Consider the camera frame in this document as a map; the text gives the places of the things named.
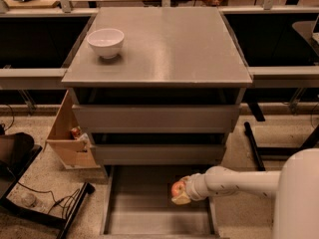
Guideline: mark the black stand base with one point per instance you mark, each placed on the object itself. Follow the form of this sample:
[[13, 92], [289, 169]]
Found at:
[[277, 153]]

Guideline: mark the grey drawer cabinet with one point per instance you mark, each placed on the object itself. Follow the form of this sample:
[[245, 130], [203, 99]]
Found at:
[[170, 57]]

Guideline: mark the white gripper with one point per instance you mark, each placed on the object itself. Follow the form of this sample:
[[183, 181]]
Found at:
[[193, 187]]

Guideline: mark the white ceramic bowl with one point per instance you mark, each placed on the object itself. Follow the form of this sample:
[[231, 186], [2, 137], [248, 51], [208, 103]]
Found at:
[[107, 42]]

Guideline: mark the grey middle drawer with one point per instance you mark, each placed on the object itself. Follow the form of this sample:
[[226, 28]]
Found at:
[[158, 154]]

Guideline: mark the right grey metal rail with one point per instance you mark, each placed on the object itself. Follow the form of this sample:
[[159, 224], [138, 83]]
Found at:
[[285, 77]]

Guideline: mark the red snack packet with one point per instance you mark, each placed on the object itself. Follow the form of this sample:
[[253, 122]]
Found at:
[[76, 132]]

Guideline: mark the black cart frame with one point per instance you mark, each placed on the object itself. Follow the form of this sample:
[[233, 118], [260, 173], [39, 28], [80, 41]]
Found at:
[[18, 152]]

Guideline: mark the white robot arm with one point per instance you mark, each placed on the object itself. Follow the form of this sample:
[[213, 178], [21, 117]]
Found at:
[[295, 189]]

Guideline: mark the grey open bottom drawer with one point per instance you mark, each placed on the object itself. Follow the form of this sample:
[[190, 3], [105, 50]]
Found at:
[[138, 205]]

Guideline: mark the left grey metal rail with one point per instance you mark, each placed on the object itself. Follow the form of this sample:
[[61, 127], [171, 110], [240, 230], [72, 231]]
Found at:
[[31, 79]]

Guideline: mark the wooden box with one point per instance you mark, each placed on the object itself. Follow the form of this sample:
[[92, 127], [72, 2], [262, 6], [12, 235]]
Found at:
[[74, 153]]

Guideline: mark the red apple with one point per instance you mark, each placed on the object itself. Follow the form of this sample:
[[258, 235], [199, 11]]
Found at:
[[178, 189]]

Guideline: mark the grey metal rail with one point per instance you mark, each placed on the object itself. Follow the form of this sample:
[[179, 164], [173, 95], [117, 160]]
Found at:
[[31, 79], [285, 77]]

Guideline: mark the grey top drawer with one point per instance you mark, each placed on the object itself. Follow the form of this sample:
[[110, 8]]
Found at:
[[157, 119]]

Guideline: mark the clear plastic bottle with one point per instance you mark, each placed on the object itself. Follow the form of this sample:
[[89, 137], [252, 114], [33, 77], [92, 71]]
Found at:
[[30, 200]]

